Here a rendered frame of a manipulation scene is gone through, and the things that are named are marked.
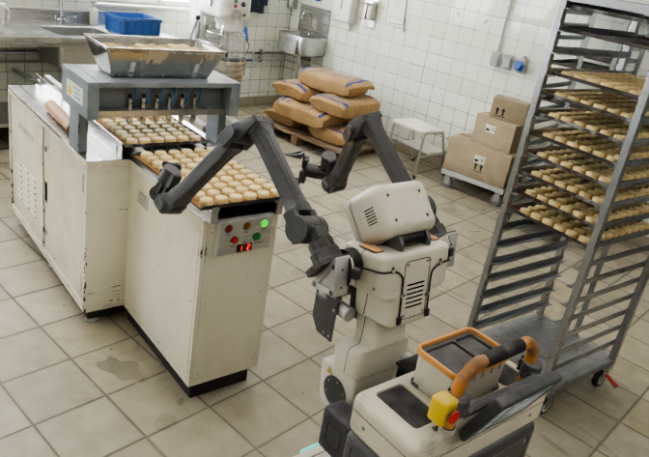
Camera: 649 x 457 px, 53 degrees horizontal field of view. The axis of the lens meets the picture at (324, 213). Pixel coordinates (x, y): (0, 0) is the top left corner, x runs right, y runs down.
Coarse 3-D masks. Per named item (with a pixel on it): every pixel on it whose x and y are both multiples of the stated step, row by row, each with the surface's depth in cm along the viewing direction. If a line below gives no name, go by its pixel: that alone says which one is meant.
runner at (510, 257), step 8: (568, 240) 343; (528, 248) 322; (536, 248) 326; (544, 248) 331; (552, 248) 335; (560, 248) 336; (496, 256) 307; (504, 256) 311; (512, 256) 315; (520, 256) 318; (528, 256) 320; (496, 264) 305
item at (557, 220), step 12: (540, 216) 289; (552, 216) 291; (564, 216) 294; (564, 228) 280; (576, 228) 282; (612, 228) 296; (624, 228) 292; (636, 228) 296; (648, 228) 303; (588, 240) 271
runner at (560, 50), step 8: (552, 48) 268; (560, 48) 271; (568, 48) 274; (576, 48) 278; (584, 48) 281; (592, 48) 285; (592, 56) 283; (600, 56) 287; (608, 56) 294; (616, 56) 299; (624, 56) 303
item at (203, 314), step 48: (144, 192) 277; (144, 240) 283; (192, 240) 246; (144, 288) 289; (192, 288) 251; (240, 288) 262; (144, 336) 304; (192, 336) 257; (240, 336) 273; (192, 384) 267
